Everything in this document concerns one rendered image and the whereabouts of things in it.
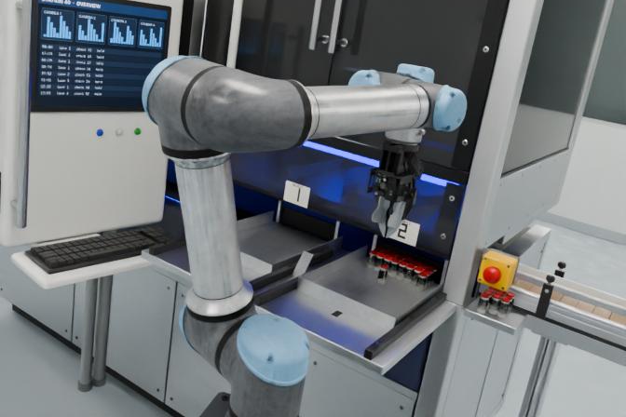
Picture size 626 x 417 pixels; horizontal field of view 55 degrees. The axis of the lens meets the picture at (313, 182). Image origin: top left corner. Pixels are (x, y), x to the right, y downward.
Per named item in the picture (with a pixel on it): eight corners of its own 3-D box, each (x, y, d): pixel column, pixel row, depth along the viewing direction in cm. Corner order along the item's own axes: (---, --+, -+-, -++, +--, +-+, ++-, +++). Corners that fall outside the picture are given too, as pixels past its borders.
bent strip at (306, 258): (300, 271, 153) (304, 250, 152) (310, 275, 152) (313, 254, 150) (267, 287, 142) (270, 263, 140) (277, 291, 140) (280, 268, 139)
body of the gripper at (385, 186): (363, 195, 123) (374, 139, 120) (382, 190, 130) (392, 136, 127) (397, 206, 119) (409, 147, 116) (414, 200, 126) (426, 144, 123)
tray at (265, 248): (271, 221, 188) (273, 210, 187) (341, 248, 175) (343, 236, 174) (194, 244, 160) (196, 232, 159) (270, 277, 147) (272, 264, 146)
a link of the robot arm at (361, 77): (391, 74, 103) (430, 79, 110) (347, 65, 111) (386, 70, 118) (383, 119, 105) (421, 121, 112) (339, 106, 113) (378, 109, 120)
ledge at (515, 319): (481, 299, 159) (482, 292, 159) (529, 316, 153) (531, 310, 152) (462, 315, 148) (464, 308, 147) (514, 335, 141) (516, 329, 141)
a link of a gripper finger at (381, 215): (362, 236, 126) (371, 195, 124) (375, 231, 131) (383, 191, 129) (375, 241, 124) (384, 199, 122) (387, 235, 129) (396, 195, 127)
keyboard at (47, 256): (156, 231, 185) (156, 223, 184) (183, 247, 176) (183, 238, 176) (23, 254, 155) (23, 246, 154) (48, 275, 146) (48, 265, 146)
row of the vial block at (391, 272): (369, 264, 165) (372, 249, 163) (428, 288, 155) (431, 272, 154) (364, 266, 163) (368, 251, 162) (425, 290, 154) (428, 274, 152)
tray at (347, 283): (364, 256, 171) (366, 245, 170) (449, 289, 158) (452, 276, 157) (296, 289, 143) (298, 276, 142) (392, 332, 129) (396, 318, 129)
